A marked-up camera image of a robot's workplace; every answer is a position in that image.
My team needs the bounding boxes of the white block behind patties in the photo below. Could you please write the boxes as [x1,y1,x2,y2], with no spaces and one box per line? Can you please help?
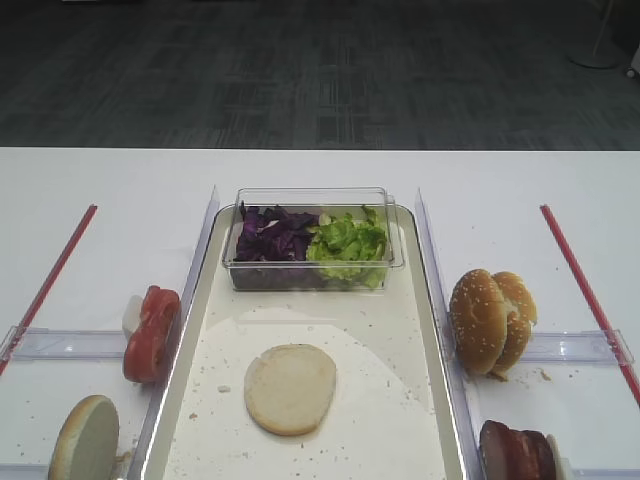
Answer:
[546,434,574,480]

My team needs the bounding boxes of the front sesame bun top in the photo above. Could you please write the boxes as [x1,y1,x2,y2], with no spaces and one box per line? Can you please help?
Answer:
[449,269,507,375]

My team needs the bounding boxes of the sesame bun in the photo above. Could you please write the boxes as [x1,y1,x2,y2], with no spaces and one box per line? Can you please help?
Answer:
[491,271,537,381]
[449,269,507,375]

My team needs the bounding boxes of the right red tape strip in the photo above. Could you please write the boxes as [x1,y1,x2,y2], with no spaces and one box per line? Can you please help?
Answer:
[540,204,639,403]

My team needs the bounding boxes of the clear cross divider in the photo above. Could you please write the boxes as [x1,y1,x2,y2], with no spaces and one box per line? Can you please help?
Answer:
[1,326,127,361]
[520,330,635,366]

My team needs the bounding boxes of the green lettuce leaves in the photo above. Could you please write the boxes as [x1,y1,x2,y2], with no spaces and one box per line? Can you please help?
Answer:
[306,205,387,289]

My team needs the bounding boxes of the bun half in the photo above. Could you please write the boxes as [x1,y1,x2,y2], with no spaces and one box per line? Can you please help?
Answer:
[47,395,119,480]
[244,344,337,436]

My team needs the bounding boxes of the rear sesame bun top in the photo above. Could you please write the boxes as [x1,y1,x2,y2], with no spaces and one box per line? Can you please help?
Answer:
[491,271,537,381]

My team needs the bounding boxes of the purple cabbage shreds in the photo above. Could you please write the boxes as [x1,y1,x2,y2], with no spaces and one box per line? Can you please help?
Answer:
[234,203,319,262]

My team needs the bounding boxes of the metal baking tray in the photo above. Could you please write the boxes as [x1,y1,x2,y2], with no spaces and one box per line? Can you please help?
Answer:
[139,208,465,479]

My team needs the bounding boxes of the front tomato slice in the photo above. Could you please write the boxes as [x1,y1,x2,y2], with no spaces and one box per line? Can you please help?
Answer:
[123,299,182,383]

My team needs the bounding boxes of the clear plastic salad container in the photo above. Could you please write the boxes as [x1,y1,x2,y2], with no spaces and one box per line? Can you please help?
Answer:
[222,187,404,291]

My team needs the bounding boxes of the tomato slice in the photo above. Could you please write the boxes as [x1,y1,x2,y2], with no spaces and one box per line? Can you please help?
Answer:
[140,285,180,334]
[123,299,182,383]

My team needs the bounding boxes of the bottom right clear divider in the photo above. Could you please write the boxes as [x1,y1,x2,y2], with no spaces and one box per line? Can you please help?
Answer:
[569,468,640,480]

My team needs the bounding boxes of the left red tape strip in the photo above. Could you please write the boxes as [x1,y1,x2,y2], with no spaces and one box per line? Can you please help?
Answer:
[0,204,98,373]

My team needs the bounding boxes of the right long clear divider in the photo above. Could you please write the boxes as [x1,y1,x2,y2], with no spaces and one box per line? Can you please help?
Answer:
[414,189,485,479]

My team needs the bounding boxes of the rear meat patty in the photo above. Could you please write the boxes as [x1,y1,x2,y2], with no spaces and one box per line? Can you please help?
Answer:
[509,430,556,480]

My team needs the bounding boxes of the rear tomato slice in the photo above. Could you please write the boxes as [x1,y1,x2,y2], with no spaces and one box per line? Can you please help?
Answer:
[140,285,180,334]

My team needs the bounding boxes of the left clear cross divider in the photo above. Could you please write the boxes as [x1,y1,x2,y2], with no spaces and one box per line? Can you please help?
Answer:
[1,326,127,361]

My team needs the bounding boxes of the front meat patty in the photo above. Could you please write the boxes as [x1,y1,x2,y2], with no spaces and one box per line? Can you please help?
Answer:
[479,420,517,480]

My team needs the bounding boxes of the grey floor stand base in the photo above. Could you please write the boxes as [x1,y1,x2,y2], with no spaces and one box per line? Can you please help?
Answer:
[565,0,618,70]

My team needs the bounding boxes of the bottom left clear divider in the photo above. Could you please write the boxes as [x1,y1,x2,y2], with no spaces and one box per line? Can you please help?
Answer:
[0,464,49,480]

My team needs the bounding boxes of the white block behind tomato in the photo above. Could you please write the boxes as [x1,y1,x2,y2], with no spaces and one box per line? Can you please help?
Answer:
[122,295,144,339]

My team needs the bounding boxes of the right clear cross divider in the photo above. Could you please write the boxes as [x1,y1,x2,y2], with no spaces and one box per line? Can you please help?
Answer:
[520,330,635,366]

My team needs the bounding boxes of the red tape strip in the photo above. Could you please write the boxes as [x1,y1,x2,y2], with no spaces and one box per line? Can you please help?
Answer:
[540,204,639,403]
[0,204,98,373]

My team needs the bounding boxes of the meat patty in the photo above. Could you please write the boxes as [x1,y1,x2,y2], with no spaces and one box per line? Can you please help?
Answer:
[479,420,517,480]
[509,430,556,480]

